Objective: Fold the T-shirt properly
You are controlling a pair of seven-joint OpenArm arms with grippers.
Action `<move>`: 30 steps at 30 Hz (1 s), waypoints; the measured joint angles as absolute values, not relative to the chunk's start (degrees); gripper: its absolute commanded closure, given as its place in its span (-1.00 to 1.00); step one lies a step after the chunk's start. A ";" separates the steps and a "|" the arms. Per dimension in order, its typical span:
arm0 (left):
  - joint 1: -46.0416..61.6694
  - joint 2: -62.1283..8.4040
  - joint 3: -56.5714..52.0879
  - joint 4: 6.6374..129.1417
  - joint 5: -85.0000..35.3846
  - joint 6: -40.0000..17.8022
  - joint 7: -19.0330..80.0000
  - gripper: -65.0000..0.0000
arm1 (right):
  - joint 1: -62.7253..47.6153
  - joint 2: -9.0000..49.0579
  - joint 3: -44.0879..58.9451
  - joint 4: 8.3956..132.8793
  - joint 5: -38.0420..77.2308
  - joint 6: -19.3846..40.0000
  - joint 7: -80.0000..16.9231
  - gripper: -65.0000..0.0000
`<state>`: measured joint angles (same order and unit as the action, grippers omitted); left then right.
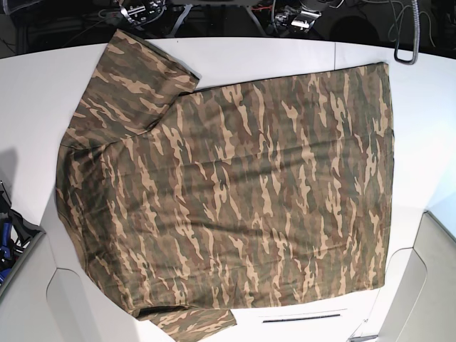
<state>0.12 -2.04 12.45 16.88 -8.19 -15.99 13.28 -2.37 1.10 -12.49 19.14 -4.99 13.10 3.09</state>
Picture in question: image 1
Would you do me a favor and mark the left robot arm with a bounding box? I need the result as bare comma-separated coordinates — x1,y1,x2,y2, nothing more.
270,1,322,36

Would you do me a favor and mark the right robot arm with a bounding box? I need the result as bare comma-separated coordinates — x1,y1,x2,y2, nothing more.
119,0,166,28

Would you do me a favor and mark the camouflage T-shirt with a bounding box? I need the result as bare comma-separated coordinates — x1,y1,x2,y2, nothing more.
56,31,394,341

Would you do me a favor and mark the black cable loop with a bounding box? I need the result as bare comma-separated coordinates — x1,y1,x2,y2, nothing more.
390,0,434,66

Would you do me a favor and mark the blue and black items bin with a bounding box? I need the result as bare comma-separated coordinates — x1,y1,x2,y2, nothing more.
1,181,45,291

